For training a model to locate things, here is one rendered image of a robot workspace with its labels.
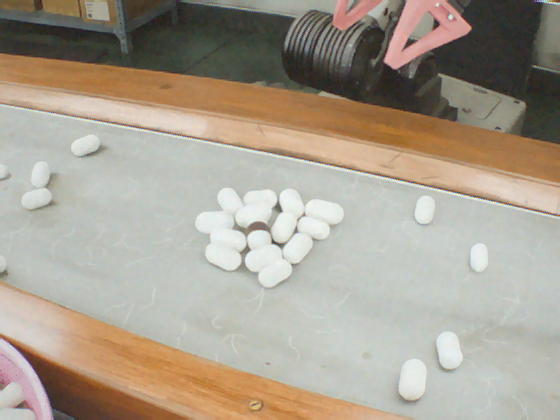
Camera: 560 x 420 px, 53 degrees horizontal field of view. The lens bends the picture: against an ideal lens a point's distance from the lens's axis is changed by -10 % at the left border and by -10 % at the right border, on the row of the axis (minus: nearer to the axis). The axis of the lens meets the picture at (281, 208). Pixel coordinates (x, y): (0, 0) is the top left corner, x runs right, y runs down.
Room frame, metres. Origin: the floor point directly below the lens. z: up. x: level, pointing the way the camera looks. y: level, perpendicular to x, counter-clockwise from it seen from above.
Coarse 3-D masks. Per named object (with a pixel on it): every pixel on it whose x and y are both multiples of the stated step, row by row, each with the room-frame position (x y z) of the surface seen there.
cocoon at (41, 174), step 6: (42, 162) 0.55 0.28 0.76; (36, 168) 0.54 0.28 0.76; (42, 168) 0.54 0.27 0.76; (48, 168) 0.55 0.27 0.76; (36, 174) 0.53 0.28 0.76; (42, 174) 0.53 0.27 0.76; (48, 174) 0.54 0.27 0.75; (36, 180) 0.53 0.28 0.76; (42, 180) 0.53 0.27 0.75; (48, 180) 0.53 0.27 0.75; (36, 186) 0.53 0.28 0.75; (42, 186) 0.53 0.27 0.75
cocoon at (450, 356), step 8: (440, 336) 0.30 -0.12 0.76; (448, 336) 0.29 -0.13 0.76; (456, 336) 0.29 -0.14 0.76; (440, 344) 0.29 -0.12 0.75; (448, 344) 0.29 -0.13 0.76; (456, 344) 0.29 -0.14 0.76; (440, 352) 0.28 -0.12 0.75; (448, 352) 0.28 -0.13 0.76; (456, 352) 0.28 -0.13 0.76; (440, 360) 0.28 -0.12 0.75; (448, 360) 0.27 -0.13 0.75; (456, 360) 0.27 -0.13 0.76; (448, 368) 0.27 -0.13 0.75
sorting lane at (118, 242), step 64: (0, 128) 0.68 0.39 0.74; (64, 128) 0.67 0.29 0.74; (128, 128) 0.65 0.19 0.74; (0, 192) 0.53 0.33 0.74; (64, 192) 0.52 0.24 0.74; (128, 192) 0.52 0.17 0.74; (192, 192) 0.51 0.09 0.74; (320, 192) 0.51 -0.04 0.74; (384, 192) 0.51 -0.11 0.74; (448, 192) 0.50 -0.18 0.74; (64, 256) 0.42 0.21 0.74; (128, 256) 0.42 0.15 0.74; (192, 256) 0.42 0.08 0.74; (320, 256) 0.41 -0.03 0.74; (384, 256) 0.41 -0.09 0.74; (448, 256) 0.41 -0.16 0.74; (512, 256) 0.40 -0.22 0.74; (128, 320) 0.33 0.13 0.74; (192, 320) 0.34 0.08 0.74; (256, 320) 0.34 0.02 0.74; (320, 320) 0.33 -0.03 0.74; (384, 320) 0.33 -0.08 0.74; (448, 320) 0.33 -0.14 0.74; (512, 320) 0.32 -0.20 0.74; (320, 384) 0.27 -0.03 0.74; (384, 384) 0.26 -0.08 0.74; (448, 384) 0.26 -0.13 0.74; (512, 384) 0.25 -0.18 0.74
